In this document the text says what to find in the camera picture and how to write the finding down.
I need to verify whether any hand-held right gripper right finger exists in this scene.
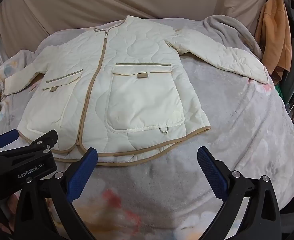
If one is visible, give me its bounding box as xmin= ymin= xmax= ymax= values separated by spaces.
xmin=197 ymin=146 xmax=283 ymax=240

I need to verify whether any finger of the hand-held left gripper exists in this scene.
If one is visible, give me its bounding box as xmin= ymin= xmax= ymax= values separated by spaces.
xmin=24 ymin=129 xmax=59 ymax=153
xmin=0 ymin=129 xmax=20 ymax=156

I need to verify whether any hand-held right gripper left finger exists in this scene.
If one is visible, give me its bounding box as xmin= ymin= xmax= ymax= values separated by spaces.
xmin=15 ymin=147 xmax=99 ymax=240

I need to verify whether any cream quilted jacket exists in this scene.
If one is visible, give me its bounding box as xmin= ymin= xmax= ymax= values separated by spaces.
xmin=2 ymin=15 xmax=270 ymax=166

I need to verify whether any grey floral blanket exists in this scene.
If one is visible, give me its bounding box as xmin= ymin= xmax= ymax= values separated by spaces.
xmin=0 ymin=15 xmax=294 ymax=240

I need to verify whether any orange hanging garment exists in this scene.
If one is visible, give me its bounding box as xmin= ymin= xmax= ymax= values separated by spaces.
xmin=253 ymin=0 xmax=293 ymax=85

